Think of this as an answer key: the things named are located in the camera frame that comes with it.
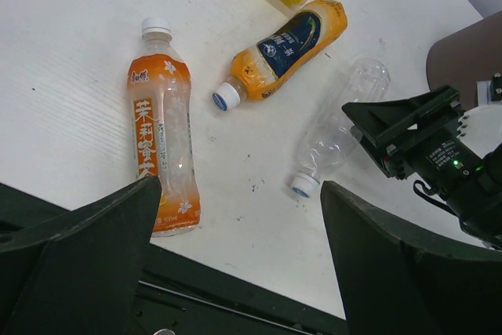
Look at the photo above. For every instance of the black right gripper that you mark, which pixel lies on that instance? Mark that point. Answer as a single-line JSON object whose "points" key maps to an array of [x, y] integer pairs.
{"points": [[419, 136]]}

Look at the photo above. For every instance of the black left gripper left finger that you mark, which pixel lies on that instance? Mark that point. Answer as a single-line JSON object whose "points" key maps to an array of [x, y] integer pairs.
{"points": [[74, 272]]}

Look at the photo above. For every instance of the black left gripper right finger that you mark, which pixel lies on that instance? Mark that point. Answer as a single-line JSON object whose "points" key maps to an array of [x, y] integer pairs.
{"points": [[398, 278]]}

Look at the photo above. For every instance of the clear crushed plastic bottle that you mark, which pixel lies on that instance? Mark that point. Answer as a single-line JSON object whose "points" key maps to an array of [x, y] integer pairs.
{"points": [[329, 141]]}

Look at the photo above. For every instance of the orange blue label bottle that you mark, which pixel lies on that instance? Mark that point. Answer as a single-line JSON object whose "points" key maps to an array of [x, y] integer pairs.
{"points": [[262, 69]]}

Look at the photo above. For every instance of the orange tea bottle white cap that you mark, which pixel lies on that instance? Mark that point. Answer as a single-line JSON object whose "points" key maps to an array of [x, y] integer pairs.
{"points": [[159, 88]]}

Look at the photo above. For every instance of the brown cylindrical bin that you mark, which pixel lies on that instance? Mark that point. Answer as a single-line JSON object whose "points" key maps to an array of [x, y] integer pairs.
{"points": [[466, 57]]}

